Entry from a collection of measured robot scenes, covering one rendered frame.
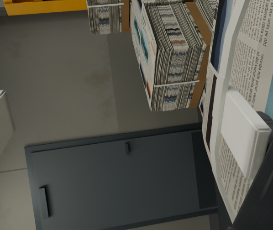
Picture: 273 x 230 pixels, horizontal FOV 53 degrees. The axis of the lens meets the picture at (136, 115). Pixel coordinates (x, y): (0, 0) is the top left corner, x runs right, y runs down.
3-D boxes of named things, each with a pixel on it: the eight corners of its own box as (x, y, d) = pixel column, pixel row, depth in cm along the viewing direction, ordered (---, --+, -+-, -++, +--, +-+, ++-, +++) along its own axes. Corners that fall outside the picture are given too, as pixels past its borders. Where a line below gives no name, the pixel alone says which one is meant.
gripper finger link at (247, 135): (257, 129, 12) (273, 129, 12) (216, 77, 19) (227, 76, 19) (245, 181, 14) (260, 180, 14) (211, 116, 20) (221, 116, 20)
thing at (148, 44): (151, 109, 127) (149, 109, 127) (139, 66, 144) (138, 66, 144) (159, 46, 98) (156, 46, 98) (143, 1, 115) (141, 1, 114)
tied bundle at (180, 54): (198, 108, 132) (151, 114, 129) (181, 65, 149) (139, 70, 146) (219, 44, 102) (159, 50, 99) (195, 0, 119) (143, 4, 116)
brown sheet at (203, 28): (196, 107, 132) (188, 109, 131) (180, 66, 149) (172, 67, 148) (217, 44, 102) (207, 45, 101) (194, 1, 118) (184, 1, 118)
